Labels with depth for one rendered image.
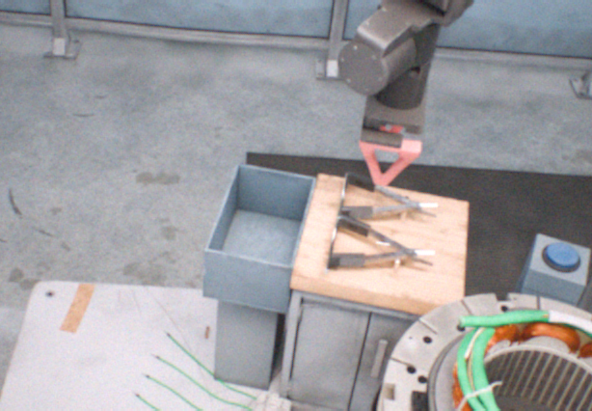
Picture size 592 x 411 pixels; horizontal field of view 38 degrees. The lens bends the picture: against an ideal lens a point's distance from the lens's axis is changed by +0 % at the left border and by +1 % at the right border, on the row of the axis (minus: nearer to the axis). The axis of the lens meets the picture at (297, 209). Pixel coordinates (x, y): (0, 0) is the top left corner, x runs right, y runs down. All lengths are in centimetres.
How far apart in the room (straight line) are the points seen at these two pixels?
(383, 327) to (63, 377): 47
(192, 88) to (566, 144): 135
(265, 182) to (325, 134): 182
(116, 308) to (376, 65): 65
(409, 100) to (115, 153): 196
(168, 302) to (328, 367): 32
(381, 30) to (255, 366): 54
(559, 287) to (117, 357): 62
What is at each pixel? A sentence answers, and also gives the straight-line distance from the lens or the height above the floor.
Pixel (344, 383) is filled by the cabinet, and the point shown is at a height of 87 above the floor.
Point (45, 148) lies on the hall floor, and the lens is 287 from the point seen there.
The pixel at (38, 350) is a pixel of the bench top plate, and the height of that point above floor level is 78.
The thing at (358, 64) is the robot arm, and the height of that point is 133.
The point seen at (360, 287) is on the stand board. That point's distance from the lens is 99.
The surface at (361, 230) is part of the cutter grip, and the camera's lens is 102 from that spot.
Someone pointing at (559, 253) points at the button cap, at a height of 104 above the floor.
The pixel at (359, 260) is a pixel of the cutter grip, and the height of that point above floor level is 109.
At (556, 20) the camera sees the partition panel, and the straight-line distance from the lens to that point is 330.
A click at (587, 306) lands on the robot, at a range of 139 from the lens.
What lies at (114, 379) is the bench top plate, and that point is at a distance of 125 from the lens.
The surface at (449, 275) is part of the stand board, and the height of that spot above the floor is 107.
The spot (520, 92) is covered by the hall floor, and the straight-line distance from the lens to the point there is 338.
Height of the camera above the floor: 179
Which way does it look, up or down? 43 degrees down
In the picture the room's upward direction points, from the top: 7 degrees clockwise
